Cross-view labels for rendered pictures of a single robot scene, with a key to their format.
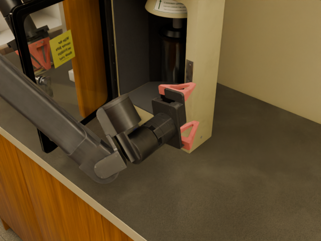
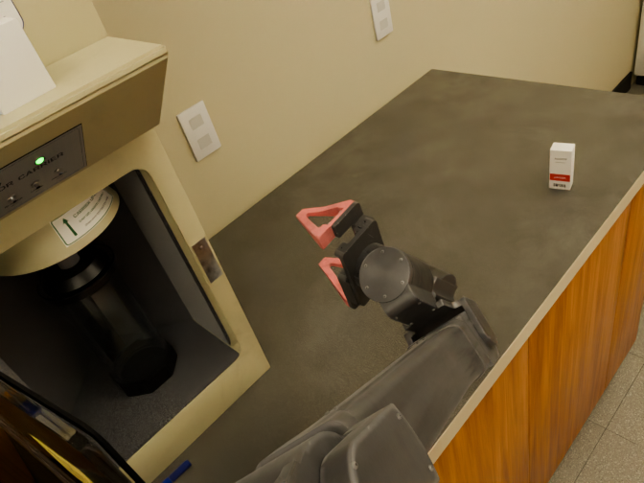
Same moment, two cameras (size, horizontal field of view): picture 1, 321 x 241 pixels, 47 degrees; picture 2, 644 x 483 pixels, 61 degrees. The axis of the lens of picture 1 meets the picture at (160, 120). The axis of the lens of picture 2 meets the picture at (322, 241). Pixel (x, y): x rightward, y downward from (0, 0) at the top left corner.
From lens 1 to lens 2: 0.72 m
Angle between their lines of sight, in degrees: 60
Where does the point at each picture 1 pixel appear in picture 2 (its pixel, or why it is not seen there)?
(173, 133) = not seen: hidden behind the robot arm
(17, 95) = (433, 392)
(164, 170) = (309, 400)
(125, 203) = not seen: hidden behind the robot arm
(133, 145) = (445, 281)
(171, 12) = (101, 217)
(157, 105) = (353, 252)
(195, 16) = (168, 168)
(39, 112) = (446, 372)
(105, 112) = (412, 284)
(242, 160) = (294, 299)
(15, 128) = not seen: outside the picture
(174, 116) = (377, 235)
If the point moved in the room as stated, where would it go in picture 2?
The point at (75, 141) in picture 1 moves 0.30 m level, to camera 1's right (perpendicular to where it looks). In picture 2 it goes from (467, 346) to (428, 170)
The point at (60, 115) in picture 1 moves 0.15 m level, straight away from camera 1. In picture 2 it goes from (438, 343) to (272, 409)
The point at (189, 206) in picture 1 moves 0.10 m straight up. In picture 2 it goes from (388, 358) to (377, 317)
